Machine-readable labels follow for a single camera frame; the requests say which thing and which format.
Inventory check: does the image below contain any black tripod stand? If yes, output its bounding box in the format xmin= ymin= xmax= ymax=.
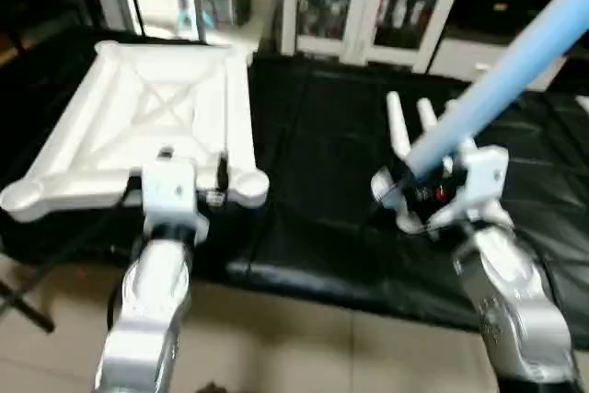
xmin=0 ymin=275 xmax=56 ymax=333

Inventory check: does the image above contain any black work mat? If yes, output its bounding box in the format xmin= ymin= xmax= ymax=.
xmin=0 ymin=29 xmax=589 ymax=331

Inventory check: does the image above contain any white glass door cabinet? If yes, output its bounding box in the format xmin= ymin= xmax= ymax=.
xmin=274 ymin=0 xmax=472 ymax=72

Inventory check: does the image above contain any white plastic table top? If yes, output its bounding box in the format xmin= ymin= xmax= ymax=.
xmin=0 ymin=40 xmax=271 ymax=225

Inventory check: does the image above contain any white drawer unit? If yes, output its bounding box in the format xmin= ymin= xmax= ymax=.
xmin=428 ymin=34 xmax=568 ymax=92

